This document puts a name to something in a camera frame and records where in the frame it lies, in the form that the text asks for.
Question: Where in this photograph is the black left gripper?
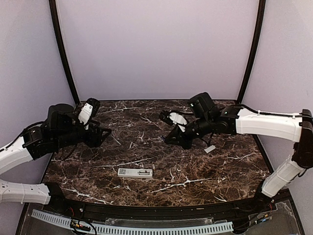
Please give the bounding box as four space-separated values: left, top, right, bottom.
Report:
54 119 112 149

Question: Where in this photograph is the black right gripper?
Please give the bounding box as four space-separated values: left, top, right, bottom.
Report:
164 115 213 149

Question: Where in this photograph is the white battery cover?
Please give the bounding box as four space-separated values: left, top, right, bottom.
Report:
204 145 216 153

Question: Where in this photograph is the white remote control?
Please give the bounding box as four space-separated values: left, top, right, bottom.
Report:
117 168 153 179

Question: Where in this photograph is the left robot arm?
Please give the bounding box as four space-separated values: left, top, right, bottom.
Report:
0 99 112 213

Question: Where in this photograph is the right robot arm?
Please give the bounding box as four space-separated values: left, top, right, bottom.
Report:
159 92 313 212

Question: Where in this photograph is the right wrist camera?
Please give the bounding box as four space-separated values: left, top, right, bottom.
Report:
159 111 188 132

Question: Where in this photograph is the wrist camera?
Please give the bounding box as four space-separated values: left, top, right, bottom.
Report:
78 98 100 130
159 111 188 132

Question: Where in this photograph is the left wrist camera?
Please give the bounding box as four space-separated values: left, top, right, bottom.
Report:
78 98 100 130

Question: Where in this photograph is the white slotted cable duct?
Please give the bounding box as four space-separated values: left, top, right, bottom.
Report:
31 209 233 235

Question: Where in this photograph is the black front rail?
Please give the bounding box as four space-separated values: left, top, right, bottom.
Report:
44 182 294 226

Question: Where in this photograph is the black left corner post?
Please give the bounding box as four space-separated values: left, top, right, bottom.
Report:
48 0 80 105

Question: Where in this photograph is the black corner post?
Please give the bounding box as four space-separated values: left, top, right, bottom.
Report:
237 0 266 103
48 0 80 105

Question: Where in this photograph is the black right corner post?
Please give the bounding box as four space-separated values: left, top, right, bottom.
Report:
237 0 266 103

